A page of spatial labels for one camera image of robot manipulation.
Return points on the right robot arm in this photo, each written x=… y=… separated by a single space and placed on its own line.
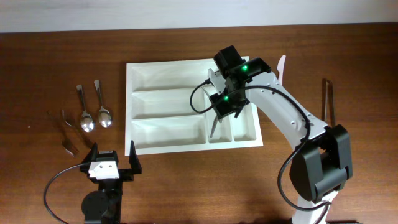
x=320 y=163

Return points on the metal fork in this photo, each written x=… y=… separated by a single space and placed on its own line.
x=69 y=147
x=70 y=121

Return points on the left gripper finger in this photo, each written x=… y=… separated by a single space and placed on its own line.
x=93 y=153
x=133 y=160

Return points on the metal fork lower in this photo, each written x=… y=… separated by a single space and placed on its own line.
x=69 y=147

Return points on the metal fork upper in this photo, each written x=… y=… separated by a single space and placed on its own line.
x=70 y=121

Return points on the large spoon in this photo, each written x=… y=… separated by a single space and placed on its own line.
x=104 y=116
x=86 y=120

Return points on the small teaspoon bowl up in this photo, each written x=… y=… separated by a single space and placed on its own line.
x=214 y=124

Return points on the metal tongs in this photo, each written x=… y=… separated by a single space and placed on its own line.
x=328 y=108

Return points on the white plastic cutlery tray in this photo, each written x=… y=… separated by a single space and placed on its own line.
x=163 y=111

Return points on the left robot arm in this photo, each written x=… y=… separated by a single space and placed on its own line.
x=104 y=205

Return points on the pink plastic knife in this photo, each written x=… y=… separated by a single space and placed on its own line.
x=280 y=69

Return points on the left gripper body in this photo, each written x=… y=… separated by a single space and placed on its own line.
x=125 y=175

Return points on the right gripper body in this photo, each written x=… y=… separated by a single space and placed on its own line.
x=227 y=100

